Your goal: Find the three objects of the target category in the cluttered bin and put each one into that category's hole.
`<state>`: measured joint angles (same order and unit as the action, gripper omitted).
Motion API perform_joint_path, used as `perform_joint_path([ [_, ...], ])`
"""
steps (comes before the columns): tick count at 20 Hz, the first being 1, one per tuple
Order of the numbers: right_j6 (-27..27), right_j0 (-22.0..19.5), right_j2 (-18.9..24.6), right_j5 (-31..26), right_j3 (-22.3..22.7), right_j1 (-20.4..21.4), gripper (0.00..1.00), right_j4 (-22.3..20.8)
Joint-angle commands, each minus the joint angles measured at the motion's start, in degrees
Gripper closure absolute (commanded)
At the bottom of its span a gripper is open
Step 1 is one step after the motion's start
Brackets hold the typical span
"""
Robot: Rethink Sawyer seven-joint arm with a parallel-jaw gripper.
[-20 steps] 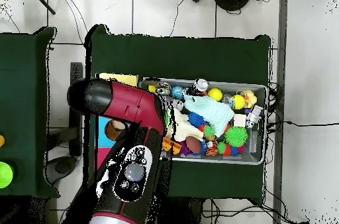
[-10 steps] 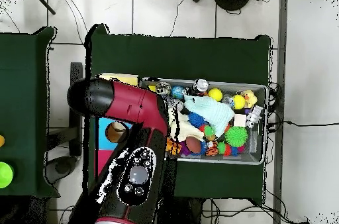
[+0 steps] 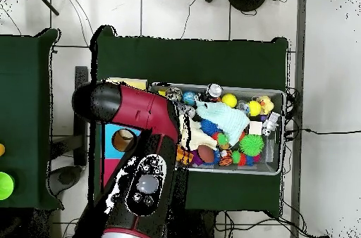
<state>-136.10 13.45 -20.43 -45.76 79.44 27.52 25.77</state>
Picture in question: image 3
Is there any thin black cable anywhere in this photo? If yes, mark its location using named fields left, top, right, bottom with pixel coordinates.
left=180, top=0, right=205, bottom=40

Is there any yellow ball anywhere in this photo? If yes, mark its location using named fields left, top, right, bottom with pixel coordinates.
left=221, top=93, right=238, bottom=108
left=247, top=100, right=262, bottom=117

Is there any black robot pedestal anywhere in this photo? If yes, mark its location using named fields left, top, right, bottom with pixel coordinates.
left=174, top=209, right=218, bottom=238

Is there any pale wooden block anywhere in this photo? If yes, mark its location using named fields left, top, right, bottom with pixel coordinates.
left=248, top=120, right=263, bottom=136

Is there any green spiky ball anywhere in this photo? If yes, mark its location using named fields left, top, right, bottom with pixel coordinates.
left=238, top=134, right=265, bottom=157

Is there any cream knitted cloth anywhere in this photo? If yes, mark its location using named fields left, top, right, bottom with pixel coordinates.
left=178, top=113, right=218, bottom=151

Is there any wire mesh bin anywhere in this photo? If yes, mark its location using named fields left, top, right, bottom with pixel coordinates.
left=150, top=81, right=287, bottom=176

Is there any wooden box with three holes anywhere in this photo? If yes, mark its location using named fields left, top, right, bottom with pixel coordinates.
left=100, top=76, right=148, bottom=189

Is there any green bowl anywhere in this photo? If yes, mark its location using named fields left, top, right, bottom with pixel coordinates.
left=0, top=171, right=15, bottom=201

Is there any silver drink can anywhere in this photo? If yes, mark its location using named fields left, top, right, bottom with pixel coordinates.
left=206, top=83, right=223, bottom=99

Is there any silver toy robot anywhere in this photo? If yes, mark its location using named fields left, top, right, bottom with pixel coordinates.
left=261, top=111, right=281, bottom=137

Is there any yellow toy duck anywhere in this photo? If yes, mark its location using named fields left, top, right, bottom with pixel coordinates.
left=256, top=95, right=275, bottom=115

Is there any mint knitted cloth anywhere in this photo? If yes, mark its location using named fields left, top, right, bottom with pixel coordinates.
left=195, top=100, right=250, bottom=146

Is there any black rod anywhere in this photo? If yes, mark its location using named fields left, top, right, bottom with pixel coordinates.
left=29, top=0, right=60, bottom=16

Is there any brown toy football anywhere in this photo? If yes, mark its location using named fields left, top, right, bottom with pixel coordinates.
left=197, top=144, right=215, bottom=163

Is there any dark green table cloth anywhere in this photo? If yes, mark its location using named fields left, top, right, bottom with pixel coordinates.
left=0, top=27, right=64, bottom=211
left=88, top=25, right=289, bottom=218

